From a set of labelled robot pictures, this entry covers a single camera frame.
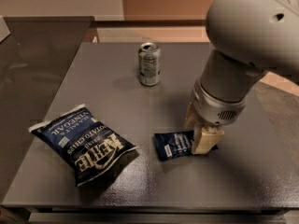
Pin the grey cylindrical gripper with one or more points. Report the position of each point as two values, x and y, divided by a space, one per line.
215 108

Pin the dark blue rxbar wrapper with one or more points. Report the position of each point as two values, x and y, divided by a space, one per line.
174 145

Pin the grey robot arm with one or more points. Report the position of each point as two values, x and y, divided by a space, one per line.
250 38

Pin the silver 7up soda can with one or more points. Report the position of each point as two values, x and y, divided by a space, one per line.
149 59

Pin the blue kettle chips bag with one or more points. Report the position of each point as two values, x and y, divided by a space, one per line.
85 143

